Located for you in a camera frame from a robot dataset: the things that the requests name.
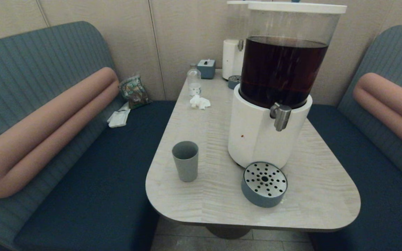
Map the grey-blue plastic cup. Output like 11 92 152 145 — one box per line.
172 141 199 182

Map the large dark tea dispenser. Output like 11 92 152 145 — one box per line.
228 2 347 169

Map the metal dispenser tap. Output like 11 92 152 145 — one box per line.
270 102 292 132

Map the crumpled white tissue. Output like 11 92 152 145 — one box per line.
189 94 211 110

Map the clear plastic bottle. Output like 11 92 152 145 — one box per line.
187 64 202 97

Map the small blue drip tray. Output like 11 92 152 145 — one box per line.
228 75 242 90

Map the blue-grey tissue box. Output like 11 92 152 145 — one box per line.
197 59 216 79

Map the small white drink dispenser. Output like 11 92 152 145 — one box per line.
222 1 254 81

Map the printed snack bag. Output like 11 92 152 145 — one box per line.
118 75 151 109

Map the white napkin pack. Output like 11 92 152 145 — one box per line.
107 102 131 128

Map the blue perforated drip tray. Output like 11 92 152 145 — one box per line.
241 161 288 208

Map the blue upholstered bench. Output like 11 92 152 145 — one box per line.
307 25 402 251
0 21 177 251

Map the white dispenser lid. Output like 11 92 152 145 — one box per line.
247 2 347 14

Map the pink bolster cushion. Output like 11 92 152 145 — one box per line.
353 73 402 158
0 67 120 199

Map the round table pedestal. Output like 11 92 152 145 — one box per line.
206 225 252 239

